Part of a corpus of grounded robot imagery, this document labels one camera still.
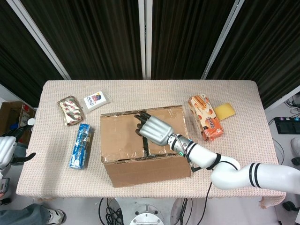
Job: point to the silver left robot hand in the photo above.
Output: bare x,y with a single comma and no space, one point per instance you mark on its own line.
5,150

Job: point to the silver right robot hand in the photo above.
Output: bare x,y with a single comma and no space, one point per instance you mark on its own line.
155,131

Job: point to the large brown cardboard box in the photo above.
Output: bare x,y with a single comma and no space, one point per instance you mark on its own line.
145,171

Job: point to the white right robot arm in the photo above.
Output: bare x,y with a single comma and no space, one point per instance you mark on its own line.
234,173

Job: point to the grey round robot base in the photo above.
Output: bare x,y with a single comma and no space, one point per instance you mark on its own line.
146,212

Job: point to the brown cardboard box with clutter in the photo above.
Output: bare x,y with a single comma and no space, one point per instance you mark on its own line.
11,114

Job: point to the orange biscuit box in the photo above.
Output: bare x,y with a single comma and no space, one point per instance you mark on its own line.
207,119

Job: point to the beige waffle tablecloth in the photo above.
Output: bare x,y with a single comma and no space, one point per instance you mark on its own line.
58,182

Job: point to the grey trouser leg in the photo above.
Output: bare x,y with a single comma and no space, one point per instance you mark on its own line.
21,214

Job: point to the white tissue pack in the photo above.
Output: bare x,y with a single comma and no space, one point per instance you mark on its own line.
96,100

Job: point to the yellow sponge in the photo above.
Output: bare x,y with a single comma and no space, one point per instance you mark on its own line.
225,110

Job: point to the blue Oreo cookie pack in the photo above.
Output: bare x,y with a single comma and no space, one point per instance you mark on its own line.
80,147

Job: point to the gold foil snack bag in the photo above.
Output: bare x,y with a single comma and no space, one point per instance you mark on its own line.
70,110

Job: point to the white sneaker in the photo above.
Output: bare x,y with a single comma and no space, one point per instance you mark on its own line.
56,216

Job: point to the black pleated curtain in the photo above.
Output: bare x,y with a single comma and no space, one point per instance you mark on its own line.
187,35
269,47
18,65
93,37

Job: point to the black electronic device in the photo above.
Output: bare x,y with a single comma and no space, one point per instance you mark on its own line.
287,125

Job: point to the white frame post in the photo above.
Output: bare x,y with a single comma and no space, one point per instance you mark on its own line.
221,39
144,39
39,39

